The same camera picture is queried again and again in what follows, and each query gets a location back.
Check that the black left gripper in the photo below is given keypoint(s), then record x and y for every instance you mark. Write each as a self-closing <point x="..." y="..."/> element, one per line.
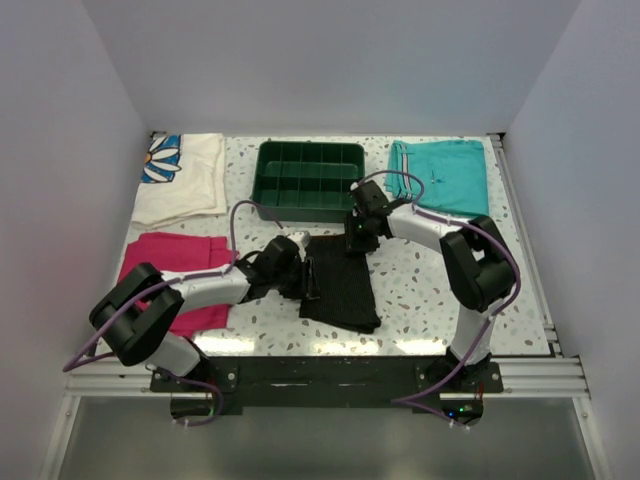
<point x="305" y="286"/>

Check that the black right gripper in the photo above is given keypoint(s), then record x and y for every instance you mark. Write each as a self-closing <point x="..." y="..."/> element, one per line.
<point x="353" y="244"/>

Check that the black striped underwear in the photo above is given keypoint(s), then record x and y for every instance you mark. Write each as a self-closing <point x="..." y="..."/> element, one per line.
<point x="346" y="299"/>

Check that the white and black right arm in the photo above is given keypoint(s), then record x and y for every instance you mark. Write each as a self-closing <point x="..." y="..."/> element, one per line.
<point x="483" y="274"/>

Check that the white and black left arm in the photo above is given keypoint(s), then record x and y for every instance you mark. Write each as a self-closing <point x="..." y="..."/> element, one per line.
<point x="135" y="317"/>

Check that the green plastic divided tray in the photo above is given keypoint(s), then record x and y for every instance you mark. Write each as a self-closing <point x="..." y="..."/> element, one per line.
<point x="307" y="181"/>

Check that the folded teal shorts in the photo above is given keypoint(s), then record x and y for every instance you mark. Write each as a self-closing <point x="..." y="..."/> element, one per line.
<point x="446" y="176"/>

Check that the folded pink cloth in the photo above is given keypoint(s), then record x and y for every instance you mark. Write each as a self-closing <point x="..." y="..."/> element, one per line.
<point x="178" y="253"/>

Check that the cream daisy print shirt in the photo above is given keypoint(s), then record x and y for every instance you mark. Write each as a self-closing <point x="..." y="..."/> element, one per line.
<point x="183" y="177"/>

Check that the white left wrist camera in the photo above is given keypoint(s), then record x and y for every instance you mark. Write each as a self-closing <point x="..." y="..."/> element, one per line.
<point x="300" y="238"/>

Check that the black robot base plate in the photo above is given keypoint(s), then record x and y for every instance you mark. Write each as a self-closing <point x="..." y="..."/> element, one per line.
<point x="236" y="383"/>

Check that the aluminium frame rail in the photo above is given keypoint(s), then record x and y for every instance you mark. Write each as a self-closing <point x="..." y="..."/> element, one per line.
<point x="108" y="378"/>

